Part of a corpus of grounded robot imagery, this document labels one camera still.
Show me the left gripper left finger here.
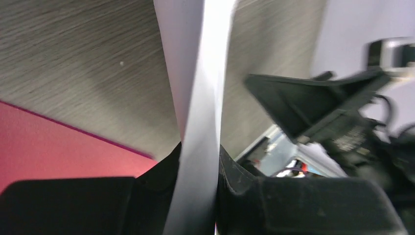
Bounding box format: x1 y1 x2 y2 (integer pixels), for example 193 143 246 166
0 144 182 235

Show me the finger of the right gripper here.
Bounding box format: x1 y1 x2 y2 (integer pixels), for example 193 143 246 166
245 69 391 144

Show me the stack of white paper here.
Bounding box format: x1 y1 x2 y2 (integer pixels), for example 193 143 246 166
154 0 237 235

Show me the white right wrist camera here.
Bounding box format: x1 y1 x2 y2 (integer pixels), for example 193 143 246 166
366 37 415 79

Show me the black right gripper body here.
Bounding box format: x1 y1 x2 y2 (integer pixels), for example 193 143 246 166
321 94 415 208

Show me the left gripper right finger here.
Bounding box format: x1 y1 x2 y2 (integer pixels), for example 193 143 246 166
216 148 408 235

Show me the red plastic folder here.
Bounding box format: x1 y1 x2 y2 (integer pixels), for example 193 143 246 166
0 103 156 189

